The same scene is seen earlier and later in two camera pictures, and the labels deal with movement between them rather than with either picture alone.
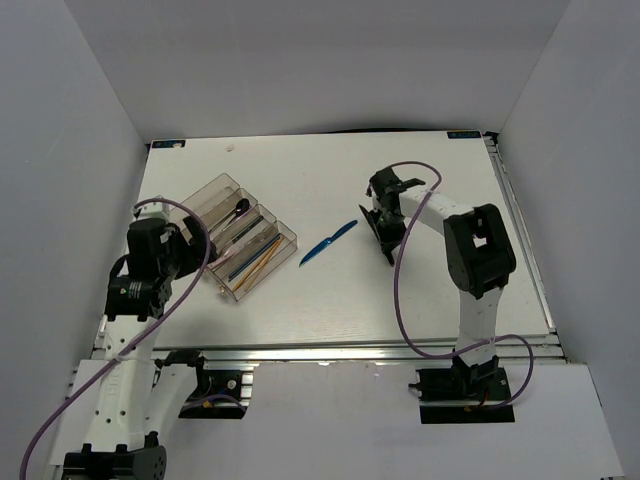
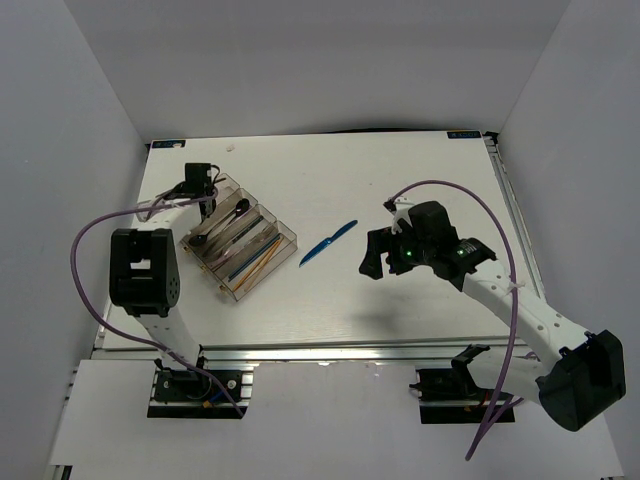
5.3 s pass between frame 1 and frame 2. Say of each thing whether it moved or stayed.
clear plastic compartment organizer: stayed
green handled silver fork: stayed
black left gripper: moved
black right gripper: moved
